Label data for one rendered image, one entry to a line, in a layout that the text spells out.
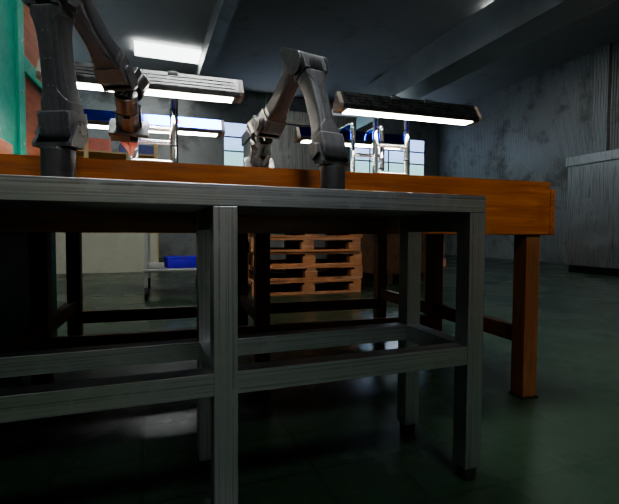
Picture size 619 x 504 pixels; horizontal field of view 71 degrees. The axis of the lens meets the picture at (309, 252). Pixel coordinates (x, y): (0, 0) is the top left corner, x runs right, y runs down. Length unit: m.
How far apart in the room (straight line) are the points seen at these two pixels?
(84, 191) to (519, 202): 1.33
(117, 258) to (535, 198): 6.00
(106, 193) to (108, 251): 6.10
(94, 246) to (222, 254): 6.13
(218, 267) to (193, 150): 10.26
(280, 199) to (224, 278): 0.18
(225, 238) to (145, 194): 0.16
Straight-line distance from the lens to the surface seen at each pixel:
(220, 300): 0.81
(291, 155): 6.29
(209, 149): 11.08
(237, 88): 1.59
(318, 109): 1.15
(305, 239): 4.13
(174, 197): 0.80
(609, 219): 7.57
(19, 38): 2.12
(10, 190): 0.82
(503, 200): 1.60
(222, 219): 0.81
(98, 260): 6.91
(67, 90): 1.03
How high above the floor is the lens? 0.58
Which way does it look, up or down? 2 degrees down
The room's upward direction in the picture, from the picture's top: straight up
